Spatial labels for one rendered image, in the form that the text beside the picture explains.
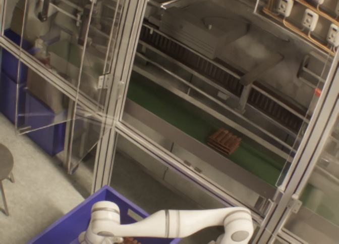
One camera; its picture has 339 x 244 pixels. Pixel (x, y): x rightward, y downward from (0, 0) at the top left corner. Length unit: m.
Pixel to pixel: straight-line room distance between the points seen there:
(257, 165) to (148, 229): 0.69
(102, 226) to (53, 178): 1.28
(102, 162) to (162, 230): 0.94
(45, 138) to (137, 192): 0.58
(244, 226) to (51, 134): 1.50
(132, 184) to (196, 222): 1.30
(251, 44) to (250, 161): 0.53
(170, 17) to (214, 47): 0.23
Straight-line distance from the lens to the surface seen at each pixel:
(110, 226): 1.68
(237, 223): 1.71
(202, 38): 2.18
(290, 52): 2.36
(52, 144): 2.98
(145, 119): 2.37
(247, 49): 2.46
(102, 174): 2.62
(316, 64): 2.19
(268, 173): 2.21
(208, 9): 2.39
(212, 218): 1.74
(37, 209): 2.76
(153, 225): 1.69
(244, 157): 2.24
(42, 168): 2.98
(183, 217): 1.70
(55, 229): 2.16
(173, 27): 2.24
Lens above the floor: 2.09
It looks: 37 degrees down
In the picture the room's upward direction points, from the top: 15 degrees clockwise
